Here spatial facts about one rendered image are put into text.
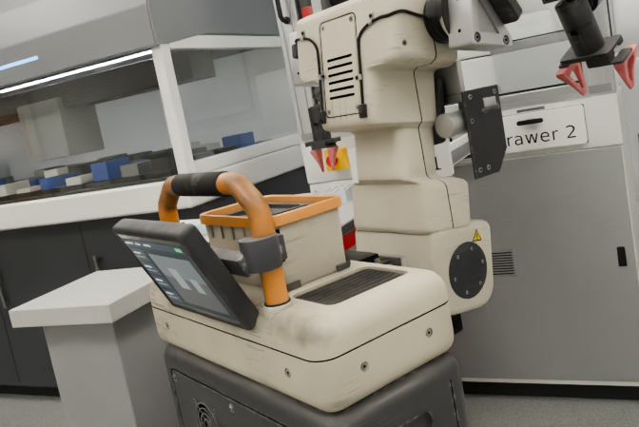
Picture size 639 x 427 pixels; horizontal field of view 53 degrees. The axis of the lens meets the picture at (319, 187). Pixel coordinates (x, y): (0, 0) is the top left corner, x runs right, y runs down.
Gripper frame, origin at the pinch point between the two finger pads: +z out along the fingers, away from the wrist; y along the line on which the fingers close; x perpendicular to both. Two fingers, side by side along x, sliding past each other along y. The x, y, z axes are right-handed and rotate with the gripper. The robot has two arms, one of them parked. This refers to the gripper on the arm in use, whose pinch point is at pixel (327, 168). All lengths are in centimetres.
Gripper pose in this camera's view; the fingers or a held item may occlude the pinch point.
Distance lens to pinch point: 202.1
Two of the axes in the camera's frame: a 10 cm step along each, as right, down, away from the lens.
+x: -2.8, 1.6, -9.5
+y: -9.4, 1.4, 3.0
